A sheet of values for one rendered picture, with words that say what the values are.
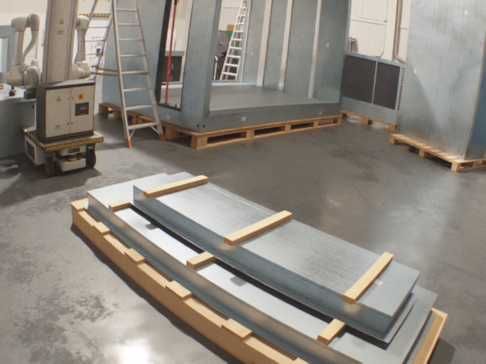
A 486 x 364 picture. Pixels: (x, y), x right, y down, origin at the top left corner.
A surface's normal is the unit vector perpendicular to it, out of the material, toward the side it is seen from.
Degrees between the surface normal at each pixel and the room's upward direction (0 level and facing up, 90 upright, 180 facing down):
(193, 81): 90
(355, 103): 90
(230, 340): 90
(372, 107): 90
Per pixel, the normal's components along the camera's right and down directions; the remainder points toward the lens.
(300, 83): -0.66, 0.18
